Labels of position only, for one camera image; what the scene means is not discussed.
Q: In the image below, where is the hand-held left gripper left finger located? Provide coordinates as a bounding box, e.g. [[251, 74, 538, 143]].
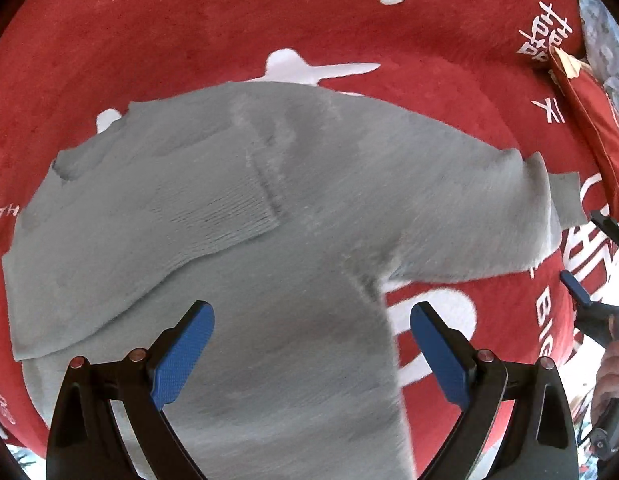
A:
[[46, 300, 216, 480]]

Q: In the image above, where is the person's right hand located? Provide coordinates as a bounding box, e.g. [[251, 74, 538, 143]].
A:
[[592, 340, 619, 418]]

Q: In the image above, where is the red printed blanket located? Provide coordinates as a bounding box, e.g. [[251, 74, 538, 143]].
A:
[[0, 0, 619, 480]]

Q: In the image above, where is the grey knit sweater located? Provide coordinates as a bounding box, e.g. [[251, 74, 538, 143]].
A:
[[2, 81, 585, 480]]

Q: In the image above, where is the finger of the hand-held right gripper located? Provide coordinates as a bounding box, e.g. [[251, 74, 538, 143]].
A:
[[560, 269, 619, 309], [589, 211, 619, 252]]

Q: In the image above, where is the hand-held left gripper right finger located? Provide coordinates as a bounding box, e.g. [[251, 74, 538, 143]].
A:
[[410, 301, 581, 480]]

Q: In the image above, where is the red pillow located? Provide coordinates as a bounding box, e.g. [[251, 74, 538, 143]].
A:
[[547, 46, 619, 221]]

